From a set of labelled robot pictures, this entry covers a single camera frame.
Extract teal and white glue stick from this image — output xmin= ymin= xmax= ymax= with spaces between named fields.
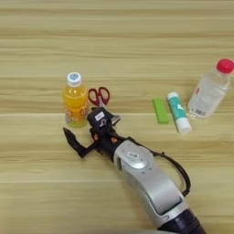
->
xmin=165 ymin=91 xmax=193 ymax=135

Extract clear bottle with red cap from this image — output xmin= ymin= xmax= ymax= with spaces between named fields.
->
xmin=186 ymin=58 xmax=234 ymax=120

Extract green rectangular block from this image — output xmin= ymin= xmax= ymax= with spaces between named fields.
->
xmin=152 ymin=97 xmax=171 ymax=125

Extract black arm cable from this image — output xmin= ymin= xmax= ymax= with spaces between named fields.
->
xmin=151 ymin=150 xmax=192 ymax=197

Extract red handled scissors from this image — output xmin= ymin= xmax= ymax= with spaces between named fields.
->
xmin=87 ymin=86 xmax=112 ymax=109

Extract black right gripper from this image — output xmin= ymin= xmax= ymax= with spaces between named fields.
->
xmin=62 ymin=113 xmax=135 ymax=160

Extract orange juice bottle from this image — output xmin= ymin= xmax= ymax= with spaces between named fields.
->
xmin=61 ymin=71 xmax=90 ymax=129

